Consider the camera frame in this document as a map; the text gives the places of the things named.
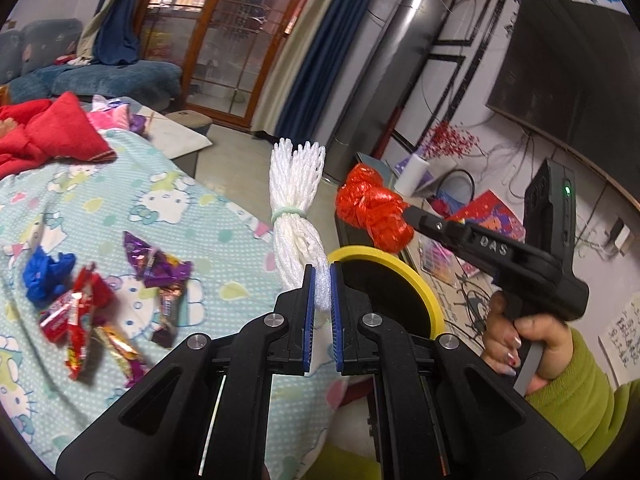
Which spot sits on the colourful figure painting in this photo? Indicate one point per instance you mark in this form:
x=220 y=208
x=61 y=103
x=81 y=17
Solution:
x=487 y=210

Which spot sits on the white-framed drawing board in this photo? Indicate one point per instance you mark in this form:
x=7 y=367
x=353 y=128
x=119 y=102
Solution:
x=440 y=172

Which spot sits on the white foam fruit net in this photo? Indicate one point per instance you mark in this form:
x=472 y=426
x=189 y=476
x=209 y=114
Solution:
x=295 y=195

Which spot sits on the brown footstool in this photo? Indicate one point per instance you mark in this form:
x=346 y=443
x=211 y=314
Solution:
x=190 y=119

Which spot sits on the white ribbed vase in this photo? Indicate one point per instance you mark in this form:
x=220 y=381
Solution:
x=412 y=175

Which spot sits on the black wall television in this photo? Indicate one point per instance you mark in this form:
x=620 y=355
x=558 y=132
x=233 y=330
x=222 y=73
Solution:
x=575 y=70

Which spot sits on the red snack packet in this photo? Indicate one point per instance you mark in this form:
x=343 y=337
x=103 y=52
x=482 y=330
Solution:
x=60 y=320
x=95 y=290

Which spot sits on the dark purple snack wrapper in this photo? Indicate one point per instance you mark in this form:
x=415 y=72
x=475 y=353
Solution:
x=167 y=315

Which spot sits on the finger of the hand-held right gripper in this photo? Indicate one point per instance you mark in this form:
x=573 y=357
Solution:
x=472 y=262
x=470 y=237

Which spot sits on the person's right forearm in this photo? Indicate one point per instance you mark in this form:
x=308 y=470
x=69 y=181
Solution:
x=590 y=400

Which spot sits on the wall power adapter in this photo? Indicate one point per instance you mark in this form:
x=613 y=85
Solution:
x=617 y=235

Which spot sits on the red plastic bag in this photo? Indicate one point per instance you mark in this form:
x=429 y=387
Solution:
x=370 y=205

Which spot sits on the purple cloth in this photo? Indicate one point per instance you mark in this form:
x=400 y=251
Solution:
x=137 y=122

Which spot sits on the blue-grey fabric sofa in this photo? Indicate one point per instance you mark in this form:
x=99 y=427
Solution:
x=115 y=77

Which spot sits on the cartoon cat printed blanket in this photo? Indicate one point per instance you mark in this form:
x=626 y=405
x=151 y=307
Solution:
x=200 y=195

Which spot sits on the blue crumpled wrapper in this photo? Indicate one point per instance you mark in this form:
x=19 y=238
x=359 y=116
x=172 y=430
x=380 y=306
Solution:
x=47 y=275

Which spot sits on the pink cloth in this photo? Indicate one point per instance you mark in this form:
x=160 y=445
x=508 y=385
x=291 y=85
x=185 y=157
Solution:
x=107 y=115

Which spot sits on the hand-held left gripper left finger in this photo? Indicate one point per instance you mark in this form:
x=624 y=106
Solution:
x=309 y=310

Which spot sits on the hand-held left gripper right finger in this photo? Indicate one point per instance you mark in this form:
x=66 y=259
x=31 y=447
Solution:
x=336 y=310

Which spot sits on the yellow-rimmed black trash bin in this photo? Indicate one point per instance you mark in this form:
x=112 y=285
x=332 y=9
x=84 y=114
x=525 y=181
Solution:
x=385 y=295

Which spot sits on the person's right hand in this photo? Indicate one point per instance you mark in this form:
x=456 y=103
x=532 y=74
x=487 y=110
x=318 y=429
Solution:
x=550 y=355

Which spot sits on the wooden sliding glass door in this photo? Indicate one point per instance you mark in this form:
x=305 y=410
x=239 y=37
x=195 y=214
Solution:
x=225 y=45

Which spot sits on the purple candy wrapper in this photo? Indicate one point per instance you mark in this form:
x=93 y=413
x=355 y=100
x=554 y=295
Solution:
x=160 y=265

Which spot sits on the white and pink clothes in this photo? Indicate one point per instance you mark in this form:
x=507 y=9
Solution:
x=75 y=60

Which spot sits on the silver tower air conditioner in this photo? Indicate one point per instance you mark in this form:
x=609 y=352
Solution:
x=395 y=60

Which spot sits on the white handwritten paper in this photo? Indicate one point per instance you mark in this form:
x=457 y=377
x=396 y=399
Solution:
x=622 y=335

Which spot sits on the blue and beige curtain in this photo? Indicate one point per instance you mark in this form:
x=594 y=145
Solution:
x=120 y=15
x=320 y=50

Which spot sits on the white-topped coffee table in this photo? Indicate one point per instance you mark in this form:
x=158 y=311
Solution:
x=175 y=142

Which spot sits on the gold and purple wrapper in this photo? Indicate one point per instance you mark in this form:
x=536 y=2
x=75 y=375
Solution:
x=122 y=352

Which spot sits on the television cabinet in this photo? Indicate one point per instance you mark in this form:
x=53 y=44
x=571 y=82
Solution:
x=452 y=305

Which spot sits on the clear bead organiser box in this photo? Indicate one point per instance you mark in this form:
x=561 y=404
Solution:
x=440 y=265

